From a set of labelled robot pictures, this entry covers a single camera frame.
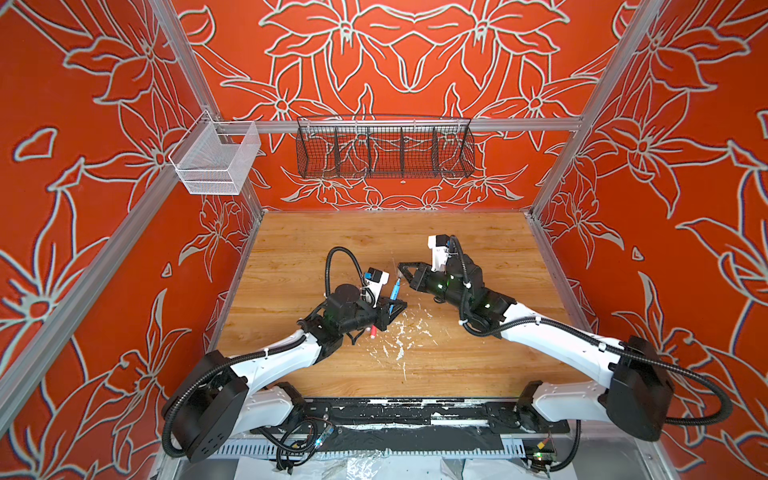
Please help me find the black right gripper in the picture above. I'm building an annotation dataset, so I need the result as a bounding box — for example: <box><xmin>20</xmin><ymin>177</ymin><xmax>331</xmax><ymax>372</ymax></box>
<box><xmin>396</xmin><ymin>260</ymin><xmax>473</xmax><ymax>314</ymax></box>

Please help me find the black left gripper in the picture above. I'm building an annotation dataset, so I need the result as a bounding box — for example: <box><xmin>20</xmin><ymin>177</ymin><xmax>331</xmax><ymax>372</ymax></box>
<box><xmin>339</xmin><ymin>295</ymin><xmax>405</xmax><ymax>335</ymax></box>

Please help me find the blue pen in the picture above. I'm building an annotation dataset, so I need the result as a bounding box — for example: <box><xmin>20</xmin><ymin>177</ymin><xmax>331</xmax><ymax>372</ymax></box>
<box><xmin>389</xmin><ymin>278</ymin><xmax>401</xmax><ymax>314</ymax></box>

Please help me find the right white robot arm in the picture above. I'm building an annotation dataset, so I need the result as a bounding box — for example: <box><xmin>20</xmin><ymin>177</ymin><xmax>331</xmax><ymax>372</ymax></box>
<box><xmin>398</xmin><ymin>259</ymin><xmax>674</xmax><ymax>441</ymax></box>

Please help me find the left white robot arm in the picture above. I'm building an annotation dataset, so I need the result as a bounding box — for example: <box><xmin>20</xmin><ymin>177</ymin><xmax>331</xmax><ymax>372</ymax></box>
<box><xmin>161</xmin><ymin>284</ymin><xmax>407</xmax><ymax>462</ymax></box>

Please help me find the white mesh basket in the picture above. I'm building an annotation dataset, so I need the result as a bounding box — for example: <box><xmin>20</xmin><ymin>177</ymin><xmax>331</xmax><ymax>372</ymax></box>
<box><xmin>169</xmin><ymin>112</ymin><xmax>261</xmax><ymax>196</ymax></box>

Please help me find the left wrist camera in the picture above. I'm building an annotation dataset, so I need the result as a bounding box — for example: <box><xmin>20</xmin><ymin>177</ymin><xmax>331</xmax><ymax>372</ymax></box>
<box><xmin>363</xmin><ymin>267</ymin><xmax>389</xmax><ymax>307</ymax></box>

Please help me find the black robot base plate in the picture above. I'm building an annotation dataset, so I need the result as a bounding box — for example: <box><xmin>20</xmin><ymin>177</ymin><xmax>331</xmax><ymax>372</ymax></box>
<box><xmin>251</xmin><ymin>395</ymin><xmax>571</xmax><ymax>454</ymax></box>

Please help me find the white cable duct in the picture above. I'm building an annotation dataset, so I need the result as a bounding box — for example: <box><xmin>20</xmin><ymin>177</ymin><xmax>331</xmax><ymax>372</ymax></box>
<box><xmin>210</xmin><ymin>438</ymin><xmax>526</xmax><ymax>460</ymax></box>

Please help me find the black wire basket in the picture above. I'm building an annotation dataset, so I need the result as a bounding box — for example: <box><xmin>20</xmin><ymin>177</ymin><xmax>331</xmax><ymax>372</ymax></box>
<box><xmin>295</xmin><ymin>115</ymin><xmax>476</xmax><ymax>180</ymax></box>

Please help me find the horizontal aluminium frame rail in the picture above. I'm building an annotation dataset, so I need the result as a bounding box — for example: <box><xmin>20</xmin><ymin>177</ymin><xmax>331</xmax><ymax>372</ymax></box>
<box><xmin>213</xmin><ymin>117</ymin><xmax>582</xmax><ymax>135</ymax></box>

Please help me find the left black arm cable conduit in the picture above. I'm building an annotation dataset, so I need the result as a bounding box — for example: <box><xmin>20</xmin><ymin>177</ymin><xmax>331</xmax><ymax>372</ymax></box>
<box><xmin>161</xmin><ymin>246</ymin><xmax>367</xmax><ymax>459</ymax></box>

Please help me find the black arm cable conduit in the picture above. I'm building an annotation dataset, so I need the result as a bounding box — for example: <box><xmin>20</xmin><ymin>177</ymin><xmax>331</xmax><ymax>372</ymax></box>
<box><xmin>161</xmin><ymin>246</ymin><xmax>367</xmax><ymax>459</ymax></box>
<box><xmin>449</xmin><ymin>235</ymin><xmax>733</xmax><ymax>427</ymax></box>

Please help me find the right black arm cable conduit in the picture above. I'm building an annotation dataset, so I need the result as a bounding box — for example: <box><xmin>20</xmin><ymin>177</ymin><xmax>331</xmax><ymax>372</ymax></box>
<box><xmin>449</xmin><ymin>235</ymin><xmax>733</xmax><ymax>427</ymax></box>

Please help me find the right aluminium frame post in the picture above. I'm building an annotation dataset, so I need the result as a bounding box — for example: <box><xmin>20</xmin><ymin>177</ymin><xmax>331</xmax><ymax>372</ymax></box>
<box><xmin>527</xmin><ymin>0</ymin><xmax>663</xmax><ymax>220</ymax></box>

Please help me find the left aluminium frame rail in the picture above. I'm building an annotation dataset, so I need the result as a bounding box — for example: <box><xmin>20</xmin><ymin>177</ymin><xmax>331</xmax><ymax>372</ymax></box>
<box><xmin>1</xmin><ymin>104</ymin><xmax>199</xmax><ymax>432</ymax></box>

